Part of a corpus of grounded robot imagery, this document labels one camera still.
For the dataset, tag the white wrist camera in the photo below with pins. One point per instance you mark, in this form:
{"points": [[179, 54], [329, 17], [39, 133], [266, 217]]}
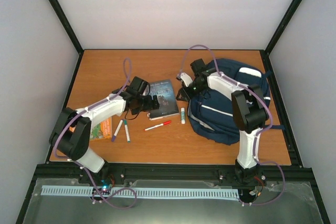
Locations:
{"points": [[147, 91], [185, 79]]}

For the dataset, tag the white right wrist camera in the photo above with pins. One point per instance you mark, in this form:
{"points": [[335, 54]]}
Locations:
{"points": [[185, 79]]}

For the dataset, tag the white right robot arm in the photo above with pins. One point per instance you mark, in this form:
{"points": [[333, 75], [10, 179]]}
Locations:
{"points": [[250, 114]]}

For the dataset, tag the red capped white marker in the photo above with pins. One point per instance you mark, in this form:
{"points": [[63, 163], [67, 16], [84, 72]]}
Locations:
{"points": [[158, 125]]}

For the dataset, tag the orange green picture book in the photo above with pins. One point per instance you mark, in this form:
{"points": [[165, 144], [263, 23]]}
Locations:
{"points": [[101, 131]]}

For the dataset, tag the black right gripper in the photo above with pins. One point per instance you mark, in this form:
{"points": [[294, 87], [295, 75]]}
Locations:
{"points": [[184, 94]]}

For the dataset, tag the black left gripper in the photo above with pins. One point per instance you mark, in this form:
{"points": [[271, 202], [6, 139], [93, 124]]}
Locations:
{"points": [[149, 105]]}

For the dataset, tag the dark blue Wuthering Heights book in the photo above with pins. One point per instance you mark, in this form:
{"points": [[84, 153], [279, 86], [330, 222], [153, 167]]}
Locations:
{"points": [[163, 89]]}

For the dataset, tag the green capped white marker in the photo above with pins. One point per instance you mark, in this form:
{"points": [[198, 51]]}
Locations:
{"points": [[127, 131]]}

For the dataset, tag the purple capped white marker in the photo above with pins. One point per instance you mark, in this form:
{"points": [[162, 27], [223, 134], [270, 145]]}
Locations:
{"points": [[117, 130]]}

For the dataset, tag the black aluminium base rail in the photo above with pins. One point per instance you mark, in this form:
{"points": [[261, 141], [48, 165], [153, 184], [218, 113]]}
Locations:
{"points": [[221, 174]]}

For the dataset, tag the light blue slotted cable duct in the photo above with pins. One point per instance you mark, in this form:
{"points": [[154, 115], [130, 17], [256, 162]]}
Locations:
{"points": [[141, 193]]}

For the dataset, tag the navy blue student backpack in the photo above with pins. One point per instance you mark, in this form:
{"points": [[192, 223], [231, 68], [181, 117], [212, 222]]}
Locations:
{"points": [[211, 114]]}

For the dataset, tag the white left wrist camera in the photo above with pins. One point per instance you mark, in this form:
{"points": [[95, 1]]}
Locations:
{"points": [[147, 91]]}

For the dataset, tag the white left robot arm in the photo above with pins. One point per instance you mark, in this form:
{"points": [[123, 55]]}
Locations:
{"points": [[71, 134]]}

